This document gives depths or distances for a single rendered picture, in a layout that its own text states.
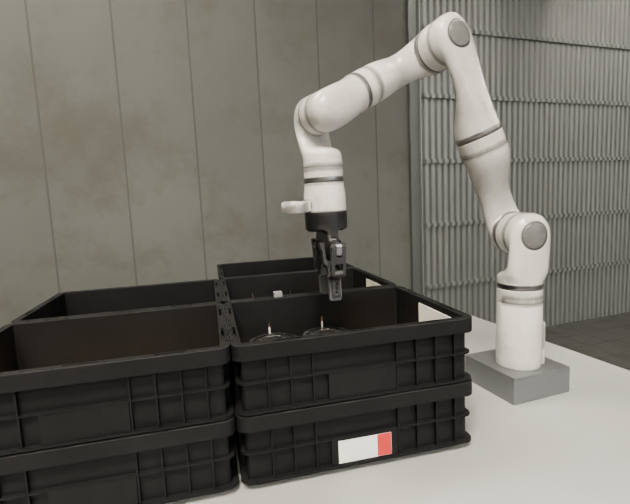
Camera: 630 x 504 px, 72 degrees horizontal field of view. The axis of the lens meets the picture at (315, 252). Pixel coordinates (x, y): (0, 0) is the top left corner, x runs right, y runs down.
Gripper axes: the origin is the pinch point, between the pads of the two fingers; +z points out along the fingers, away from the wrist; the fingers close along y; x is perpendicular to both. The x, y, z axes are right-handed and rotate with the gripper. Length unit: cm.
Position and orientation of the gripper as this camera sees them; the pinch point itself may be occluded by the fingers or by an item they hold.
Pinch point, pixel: (330, 288)
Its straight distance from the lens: 79.6
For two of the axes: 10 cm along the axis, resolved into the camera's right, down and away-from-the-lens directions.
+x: -9.6, 0.9, -2.5
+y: -2.6, -1.0, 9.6
